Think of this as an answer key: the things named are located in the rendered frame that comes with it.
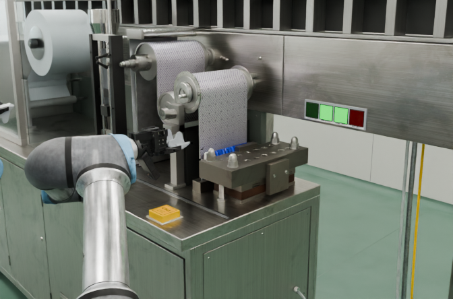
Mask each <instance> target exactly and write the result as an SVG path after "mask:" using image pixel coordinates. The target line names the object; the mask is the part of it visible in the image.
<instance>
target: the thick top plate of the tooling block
mask: <svg viewBox="0 0 453 299"><path fill-rule="evenodd" d="M270 142H271V141H270ZM270 142H267V143H262V144H259V145H258V147H256V148H253V149H249V150H245V151H243V152H236V151H234V152H230V153H227V154H222V155H219V156H216V162H207V161H206V160H200V161H199V173H200V178H203V179H206V180H209V181H211V182H214V183H216V184H219V185H222V186H224V187H227V188H230V189H234V188H236V187H240V186H242V185H246V184H248V183H251V182H254V181H256V180H259V179H262V178H266V164H267V163H270V162H274V161H277V160H280V159H283V158H288V159H289V169H291V168H295V167H298V166H301V165H304V164H307V163H308V147H303V146H299V149H290V148H289V147H290V144H289V143H286V142H283V141H279V142H280V143H279V144H271V143H270ZM232 153H234V154H236V156H237V161H238V166H239V167H237V168H229V167H227V165H228V160H229V156H230V154H232Z"/></svg>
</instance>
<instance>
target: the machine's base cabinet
mask: <svg viewBox="0 0 453 299"><path fill-rule="evenodd" d="M0 159H1V161H2V163H3V174H2V177H1V178H0V272H1V273H3V274H4V275H5V276H6V277H7V278H8V279H9V280H10V281H11V282H12V283H13V284H14V285H15V286H16V287H17V288H18V289H19V290H20V291H21V292H22V293H23V294H24V295H25V296H26V297H27V298H28V299H77V298H78V297H79V296H80V295H81V294H82V273H83V202H73V203H58V204H56V205H53V204H45V203H43V201H42V195H41V190H40V189H37V188H36V187H34V186H32V185H31V184H30V183H29V181H28V180H27V178H26V175H25V172H24V166H23V165H22V164H20V163H18V162H16V161H15V160H12V159H11V158H8V157H7V156H5V155H3V154H1V153H0ZM319 214H320V195H317V196H315V197H312V198H311V199H308V200H306V201H303V202H301V203H298V204H296V205H294V206H291V207H289V208H286V209H284V210H282V211H279V212H277V213H274V214H272V215H269V216H267V217H265V218H262V219H260V220H258V221H256V222H253V223H251V224H248V225H246V226H244V227H241V228H239V229H236V230H233V231H232V232H229V233H227V234H224V235H222V236H219V237H217V238H215V239H212V240H210V241H208V242H205V243H203V244H200V245H198V246H195V247H193V248H191V249H189V250H186V251H183V252H181V251H179V250H177V249H175V248H173V247H172V246H170V245H168V244H166V243H165V242H163V241H161V240H159V239H157V238H155V237H153V236H151V235H150V234H148V233H146V232H144V231H143V230H140V229H139V228H136V227H135V226H133V225H131V224H130V223H128V222H126V229H127V251H128V262H129V283H130V289H131V290H133V291H134V292H136V293H137V295H138V296H139V299H302V297H300V295H299V294H296V293H294V288H295V287H296V286H297V287H298V288H300V292H301V293H302V295H304V297H305V298H306V299H315V286H316V271H317V257H318V228H319Z"/></svg>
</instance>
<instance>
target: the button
mask: <svg viewBox="0 0 453 299"><path fill-rule="evenodd" d="M149 217H151V218H153V219H155V220H157V221H159V222H161V223H164V222H167V221H169V220H173V219H175V218H178V217H180V211H179V210H178V209H175V208H174V207H171V206H169V205H163V206H160V207H157V208H154V209H151V210H149Z"/></svg>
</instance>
